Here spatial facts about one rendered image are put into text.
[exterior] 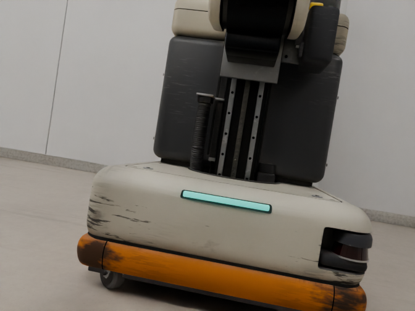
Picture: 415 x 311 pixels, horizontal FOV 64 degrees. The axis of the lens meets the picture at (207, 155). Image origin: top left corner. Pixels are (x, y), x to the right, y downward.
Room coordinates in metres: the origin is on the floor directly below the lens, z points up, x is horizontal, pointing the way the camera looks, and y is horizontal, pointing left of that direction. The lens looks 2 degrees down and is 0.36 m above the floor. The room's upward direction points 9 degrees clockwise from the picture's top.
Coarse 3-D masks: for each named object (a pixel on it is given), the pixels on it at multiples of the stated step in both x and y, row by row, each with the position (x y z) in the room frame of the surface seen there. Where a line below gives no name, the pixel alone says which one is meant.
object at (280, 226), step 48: (96, 192) 0.72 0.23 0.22; (144, 192) 0.70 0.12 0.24; (192, 192) 0.69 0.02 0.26; (240, 192) 0.70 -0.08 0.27; (288, 192) 0.76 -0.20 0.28; (96, 240) 0.72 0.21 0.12; (144, 240) 0.70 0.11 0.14; (192, 240) 0.69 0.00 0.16; (240, 240) 0.68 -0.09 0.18; (288, 240) 0.67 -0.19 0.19; (336, 240) 0.68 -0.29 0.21; (192, 288) 0.71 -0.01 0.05; (240, 288) 0.67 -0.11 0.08; (288, 288) 0.66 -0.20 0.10; (336, 288) 0.66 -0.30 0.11
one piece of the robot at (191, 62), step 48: (192, 0) 1.04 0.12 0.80; (192, 48) 1.03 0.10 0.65; (336, 48) 0.99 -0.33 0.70; (192, 96) 1.03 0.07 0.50; (240, 96) 0.97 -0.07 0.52; (288, 96) 1.00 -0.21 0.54; (336, 96) 0.99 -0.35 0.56; (192, 144) 0.97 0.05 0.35; (240, 144) 0.95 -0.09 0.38; (288, 144) 0.99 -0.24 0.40
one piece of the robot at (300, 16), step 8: (216, 0) 0.74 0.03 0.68; (296, 0) 0.73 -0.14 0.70; (304, 0) 0.72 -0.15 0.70; (208, 8) 0.76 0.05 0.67; (216, 8) 0.75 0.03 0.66; (296, 8) 0.72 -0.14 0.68; (304, 8) 0.72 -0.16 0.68; (208, 16) 0.77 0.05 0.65; (216, 16) 0.76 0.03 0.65; (296, 16) 0.73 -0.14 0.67; (304, 16) 0.73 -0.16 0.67; (216, 24) 0.79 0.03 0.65; (296, 24) 0.74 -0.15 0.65; (304, 24) 0.74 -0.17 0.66; (288, 32) 0.82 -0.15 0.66; (296, 32) 0.76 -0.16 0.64; (296, 40) 0.87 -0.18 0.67
